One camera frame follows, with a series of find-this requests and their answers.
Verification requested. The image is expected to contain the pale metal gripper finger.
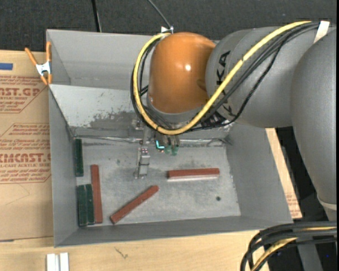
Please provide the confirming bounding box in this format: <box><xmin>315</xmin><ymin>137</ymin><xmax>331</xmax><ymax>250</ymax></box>
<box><xmin>133</xmin><ymin>147</ymin><xmax>142</xmax><ymax>180</ymax></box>
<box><xmin>140</xmin><ymin>147</ymin><xmax>151</xmax><ymax>178</ymax></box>

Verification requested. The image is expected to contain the red-brown flat block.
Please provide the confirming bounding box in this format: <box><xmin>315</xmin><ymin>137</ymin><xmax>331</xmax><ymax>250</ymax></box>
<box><xmin>166</xmin><ymin>167</ymin><xmax>221</xmax><ymax>183</ymax></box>
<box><xmin>110</xmin><ymin>185</ymin><xmax>160</xmax><ymax>225</ymax></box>
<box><xmin>90</xmin><ymin>164</ymin><xmax>104</xmax><ymax>224</ymax></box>

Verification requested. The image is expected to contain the grey metal bin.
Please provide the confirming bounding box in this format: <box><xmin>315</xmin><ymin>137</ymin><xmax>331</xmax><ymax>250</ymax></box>
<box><xmin>46</xmin><ymin>29</ymin><xmax>295</xmax><ymax>248</ymax></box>

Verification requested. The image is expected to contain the dark green flat block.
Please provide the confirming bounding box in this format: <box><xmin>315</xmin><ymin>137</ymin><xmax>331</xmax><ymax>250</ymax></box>
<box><xmin>73</xmin><ymin>138</ymin><xmax>84</xmax><ymax>178</ymax></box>
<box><xmin>84</xmin><ymin>183</ymin><xmax>96</xmax><ymax>226</ymax></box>
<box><xmin>76</xmin><ymin>184</ymin><xmax>89</xmax><ymax>228</ymax></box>

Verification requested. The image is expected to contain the brown cardboard board, red print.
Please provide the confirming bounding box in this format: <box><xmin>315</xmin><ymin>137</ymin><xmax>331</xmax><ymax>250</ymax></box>
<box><xmin>0</xmin><ymin>49</ymin><xmax>303</xmax><ymax>244</ymax></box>

